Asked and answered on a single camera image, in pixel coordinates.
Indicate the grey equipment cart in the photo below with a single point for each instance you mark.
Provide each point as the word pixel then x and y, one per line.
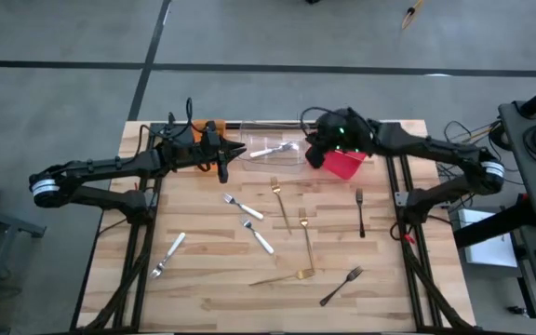
pixel 517 153

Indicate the grey metal bracket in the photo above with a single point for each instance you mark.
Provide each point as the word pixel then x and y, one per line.
pixel 400 198

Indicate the black table clamp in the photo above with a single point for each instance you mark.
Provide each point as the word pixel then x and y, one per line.
pixel 171 117

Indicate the white box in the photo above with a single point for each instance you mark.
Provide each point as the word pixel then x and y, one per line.
pixel 491 251

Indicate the red plastic bin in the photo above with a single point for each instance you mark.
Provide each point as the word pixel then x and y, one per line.
pixel 342 165

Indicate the black diagonal beam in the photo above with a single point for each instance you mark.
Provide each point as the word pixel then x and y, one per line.
pixel 486 228

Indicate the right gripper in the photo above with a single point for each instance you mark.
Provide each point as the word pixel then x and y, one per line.
pixel 342 132

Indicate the gold fork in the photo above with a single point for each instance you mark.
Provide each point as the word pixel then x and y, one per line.
pixel 275 186
pixel 304 274
pixel 303 216

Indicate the grey side table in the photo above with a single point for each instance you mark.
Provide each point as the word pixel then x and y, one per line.
pixel 7 221

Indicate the orange plastic bin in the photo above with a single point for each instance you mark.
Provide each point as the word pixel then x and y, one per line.
pixel 221 126

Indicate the yellow black floor tool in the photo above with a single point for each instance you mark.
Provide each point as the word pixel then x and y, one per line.
pixel 410 16

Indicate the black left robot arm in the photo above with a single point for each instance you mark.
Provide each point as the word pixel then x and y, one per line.
pixel 105 165

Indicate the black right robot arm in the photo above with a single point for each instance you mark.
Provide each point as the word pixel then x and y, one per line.
pixel 435 149

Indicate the clear plastic bin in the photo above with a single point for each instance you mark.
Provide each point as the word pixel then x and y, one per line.
pixel 249 164

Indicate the black fork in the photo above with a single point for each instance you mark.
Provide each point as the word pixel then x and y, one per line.
pixel 359 195
pixel 353 274

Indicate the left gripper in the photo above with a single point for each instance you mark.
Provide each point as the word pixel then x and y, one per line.
pixel 205 151

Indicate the small black floor object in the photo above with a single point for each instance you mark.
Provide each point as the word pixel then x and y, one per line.
pixel 518 311

